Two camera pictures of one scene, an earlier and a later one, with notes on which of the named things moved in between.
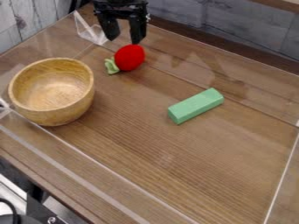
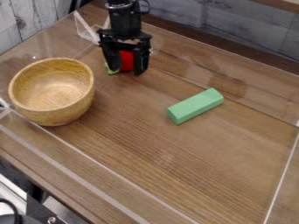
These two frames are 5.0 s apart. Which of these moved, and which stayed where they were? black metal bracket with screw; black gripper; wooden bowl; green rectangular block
Moved: black gripper
Stayed: green rectangular block; wooden bowl; black metal bracket with screw
